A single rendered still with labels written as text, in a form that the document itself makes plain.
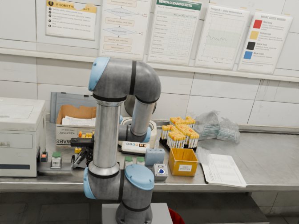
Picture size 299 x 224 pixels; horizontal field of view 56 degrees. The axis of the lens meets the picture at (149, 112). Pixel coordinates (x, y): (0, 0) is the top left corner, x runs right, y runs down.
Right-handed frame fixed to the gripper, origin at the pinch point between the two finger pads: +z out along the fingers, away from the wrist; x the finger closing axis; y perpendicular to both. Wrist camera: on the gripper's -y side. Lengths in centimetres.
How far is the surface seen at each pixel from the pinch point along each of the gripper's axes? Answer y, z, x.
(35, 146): -21.2, -2.9, -4.2
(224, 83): 71, -78, 59
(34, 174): -14.2, 10.9, -4.4
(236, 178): 78, -41, -5
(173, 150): 46, -31, 11
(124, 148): 24.8, -13.0, 20.0
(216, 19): 34, -106, 57
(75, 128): -4.8, -6.3, 24.8
